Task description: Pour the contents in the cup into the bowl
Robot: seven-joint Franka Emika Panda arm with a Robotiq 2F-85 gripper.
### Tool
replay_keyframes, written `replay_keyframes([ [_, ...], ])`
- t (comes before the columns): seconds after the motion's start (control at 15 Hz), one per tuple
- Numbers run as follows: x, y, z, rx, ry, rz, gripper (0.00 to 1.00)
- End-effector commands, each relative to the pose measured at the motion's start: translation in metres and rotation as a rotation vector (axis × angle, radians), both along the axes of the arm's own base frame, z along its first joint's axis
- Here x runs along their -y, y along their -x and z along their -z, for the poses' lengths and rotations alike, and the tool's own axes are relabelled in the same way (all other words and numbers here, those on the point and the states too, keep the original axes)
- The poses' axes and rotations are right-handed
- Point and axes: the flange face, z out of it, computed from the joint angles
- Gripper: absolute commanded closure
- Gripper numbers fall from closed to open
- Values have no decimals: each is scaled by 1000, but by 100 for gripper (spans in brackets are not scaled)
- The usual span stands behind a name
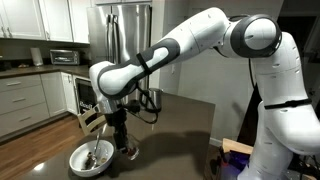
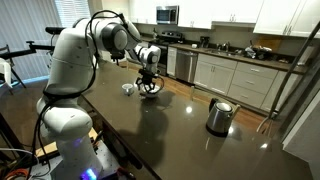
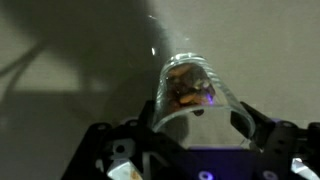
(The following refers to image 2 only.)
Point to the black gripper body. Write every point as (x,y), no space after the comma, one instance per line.
(146,76)

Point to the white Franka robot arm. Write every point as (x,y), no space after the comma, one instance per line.
(73,66)

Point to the white ceramic bowl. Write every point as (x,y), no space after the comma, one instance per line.
(151,94)

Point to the small white cup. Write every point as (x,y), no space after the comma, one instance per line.
(127,89)

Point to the black kitchen stove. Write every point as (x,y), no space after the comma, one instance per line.
(165,50)

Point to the black office chair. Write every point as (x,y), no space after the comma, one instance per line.
(117,57)

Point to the stainless steel dishwasher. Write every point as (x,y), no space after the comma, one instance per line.
(186,66)

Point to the stainless steel microwave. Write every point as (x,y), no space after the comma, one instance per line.
(166,15)

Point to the black coffee maker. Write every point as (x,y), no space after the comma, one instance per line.
(204,41)

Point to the stainless steel electric kettle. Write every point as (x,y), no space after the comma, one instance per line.
(219,116)

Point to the chrome sink faucet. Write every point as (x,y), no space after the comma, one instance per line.
(226,46)

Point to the white lower kitchen cabinets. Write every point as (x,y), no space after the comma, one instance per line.
(240,80)

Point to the white kitchen cabinets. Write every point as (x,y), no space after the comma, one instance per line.
(240,80)
(286,16)

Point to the pile of dishes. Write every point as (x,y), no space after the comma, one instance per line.
(257,51)

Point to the white window blinds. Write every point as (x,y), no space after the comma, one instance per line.
(30,33)

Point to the wooden cutting board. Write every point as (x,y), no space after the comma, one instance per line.
(270,41)

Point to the metal tripod leg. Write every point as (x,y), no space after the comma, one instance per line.
(293,66)

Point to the white upper kitchen cabinets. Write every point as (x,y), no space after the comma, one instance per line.
(286,16)

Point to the black camera bar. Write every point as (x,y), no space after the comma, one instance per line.
(53,30)

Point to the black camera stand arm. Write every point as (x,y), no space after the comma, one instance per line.
(30,49)

